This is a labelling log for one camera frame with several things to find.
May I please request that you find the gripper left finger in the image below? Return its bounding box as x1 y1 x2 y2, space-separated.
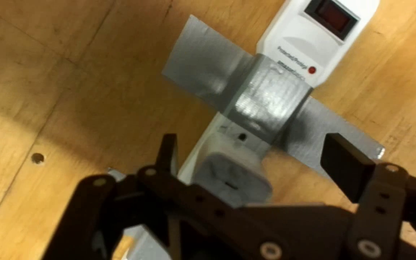
42 133 285 260

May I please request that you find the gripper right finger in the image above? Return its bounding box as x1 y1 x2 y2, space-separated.
319 133 416 260

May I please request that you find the white charger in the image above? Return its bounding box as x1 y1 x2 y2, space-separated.
193 152 274 209

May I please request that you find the white power strip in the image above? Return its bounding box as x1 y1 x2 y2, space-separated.
121 0 381 260

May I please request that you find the grey duct tape strip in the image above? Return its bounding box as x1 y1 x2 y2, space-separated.
161 14 386 178

